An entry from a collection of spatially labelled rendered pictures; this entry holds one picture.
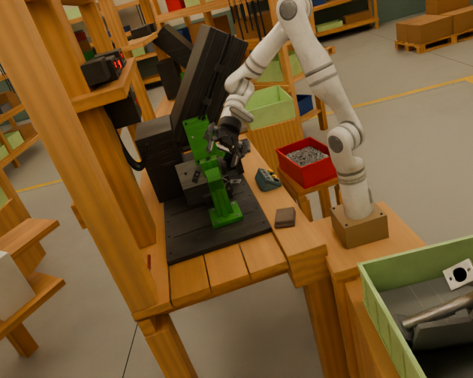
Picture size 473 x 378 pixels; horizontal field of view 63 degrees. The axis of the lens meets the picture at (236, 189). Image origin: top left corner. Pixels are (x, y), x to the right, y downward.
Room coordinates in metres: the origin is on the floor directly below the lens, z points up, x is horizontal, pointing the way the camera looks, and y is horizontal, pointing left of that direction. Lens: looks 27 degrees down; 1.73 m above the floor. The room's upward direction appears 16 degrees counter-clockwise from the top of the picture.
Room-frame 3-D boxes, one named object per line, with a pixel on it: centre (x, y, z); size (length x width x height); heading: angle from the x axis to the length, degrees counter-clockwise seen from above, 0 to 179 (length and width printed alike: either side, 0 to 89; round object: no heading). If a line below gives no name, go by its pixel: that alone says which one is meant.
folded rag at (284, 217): (1.27, -0.15, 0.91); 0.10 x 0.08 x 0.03; 162
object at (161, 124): (1.89, 0.30, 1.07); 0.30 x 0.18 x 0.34; 4
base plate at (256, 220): (1.79, 0.16, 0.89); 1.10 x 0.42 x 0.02; 4
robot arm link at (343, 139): (1.13, -0.38, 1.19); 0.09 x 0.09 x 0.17; 29
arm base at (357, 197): (1.13, -0.38, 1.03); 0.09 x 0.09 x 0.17; 10
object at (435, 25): (6.72, -4.11, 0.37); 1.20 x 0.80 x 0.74; 91
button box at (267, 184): (1.62, -0.15, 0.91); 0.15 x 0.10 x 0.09; 4
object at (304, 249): (1.81, -0.12, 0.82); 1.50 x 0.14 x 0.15; 4
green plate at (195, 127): (1.72, 0.09, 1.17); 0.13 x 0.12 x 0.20; 4
